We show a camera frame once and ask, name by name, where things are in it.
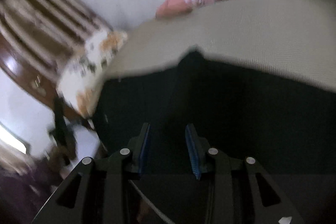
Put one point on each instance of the floral white pillow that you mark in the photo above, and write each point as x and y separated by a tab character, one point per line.
82	78

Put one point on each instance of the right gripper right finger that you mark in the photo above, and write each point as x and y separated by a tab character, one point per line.
239	190

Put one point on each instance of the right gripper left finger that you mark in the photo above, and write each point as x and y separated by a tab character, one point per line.
99	191

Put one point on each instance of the black pants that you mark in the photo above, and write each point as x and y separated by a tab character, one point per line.
287	126

